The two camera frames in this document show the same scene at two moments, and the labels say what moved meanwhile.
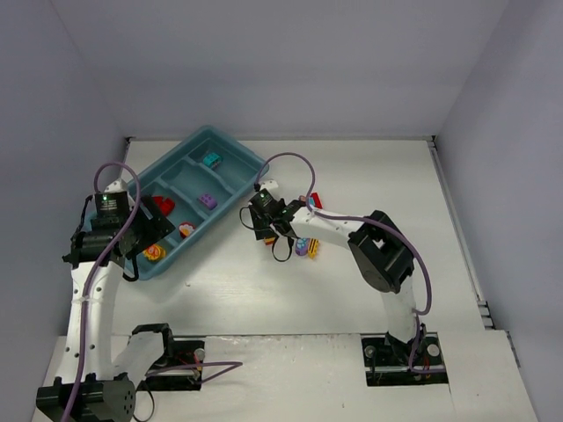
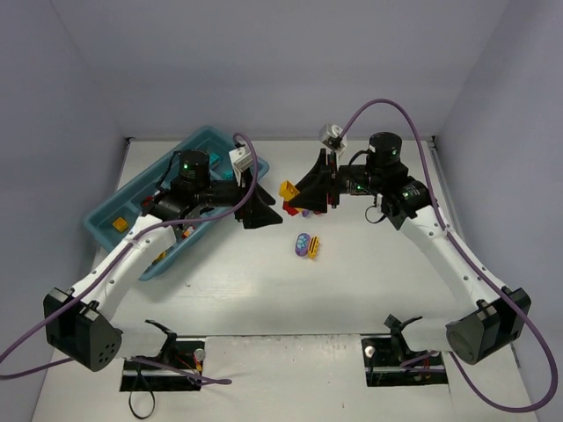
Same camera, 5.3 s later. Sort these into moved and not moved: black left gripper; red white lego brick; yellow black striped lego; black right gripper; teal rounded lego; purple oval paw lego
Moved: black right gripper; black left gripper
Not moved: red white lego brick; teal rounded lego; purple oval paw lego; yellow black striped lego
